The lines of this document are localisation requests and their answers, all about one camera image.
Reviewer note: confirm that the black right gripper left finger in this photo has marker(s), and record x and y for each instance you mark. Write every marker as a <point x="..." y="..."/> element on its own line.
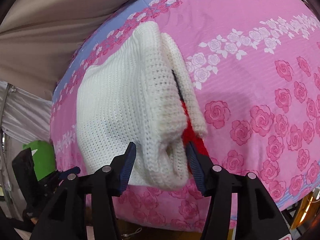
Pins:
<point x="64" y="216"/>

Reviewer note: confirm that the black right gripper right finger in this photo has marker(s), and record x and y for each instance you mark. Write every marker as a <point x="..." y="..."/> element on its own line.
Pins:
<point x="258" y="217"/>

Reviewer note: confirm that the white red black knit sweater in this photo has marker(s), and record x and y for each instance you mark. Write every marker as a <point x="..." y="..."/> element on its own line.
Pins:
<point x="142" y="94"/>

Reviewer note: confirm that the green plastic object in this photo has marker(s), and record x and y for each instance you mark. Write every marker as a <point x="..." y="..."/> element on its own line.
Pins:
<point x="43" y="157"/>

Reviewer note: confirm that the white pleated curtain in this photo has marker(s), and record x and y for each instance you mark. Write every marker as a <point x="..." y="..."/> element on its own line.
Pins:
<point x="26" y="117"/>

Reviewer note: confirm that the pink floral bed sheet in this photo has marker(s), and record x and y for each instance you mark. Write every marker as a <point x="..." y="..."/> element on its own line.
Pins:
<point x="254" y="65"/>

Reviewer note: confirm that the beige fabric headboard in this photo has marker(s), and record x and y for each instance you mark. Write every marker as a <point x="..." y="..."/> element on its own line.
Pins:
<point x="39" y="37"/>

